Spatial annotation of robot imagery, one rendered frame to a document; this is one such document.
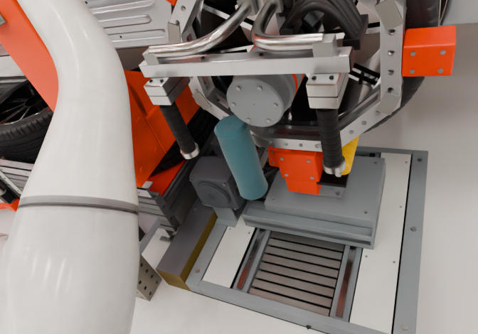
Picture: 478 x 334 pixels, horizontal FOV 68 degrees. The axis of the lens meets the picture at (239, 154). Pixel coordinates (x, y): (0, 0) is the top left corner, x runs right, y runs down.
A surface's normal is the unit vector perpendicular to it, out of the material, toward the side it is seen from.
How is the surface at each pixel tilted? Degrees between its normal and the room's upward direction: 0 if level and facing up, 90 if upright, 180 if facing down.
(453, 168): 0
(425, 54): 90
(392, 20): 90
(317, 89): 90
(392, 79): 90
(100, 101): 50
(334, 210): 0
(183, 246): 0
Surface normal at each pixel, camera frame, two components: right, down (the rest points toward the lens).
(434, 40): -0.27, -0.71
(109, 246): 0.76, -0.30
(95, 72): 0.36, -0.40
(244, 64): -0.37, 0.70
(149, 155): 0.89, 0.08
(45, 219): -0.07, -0.37
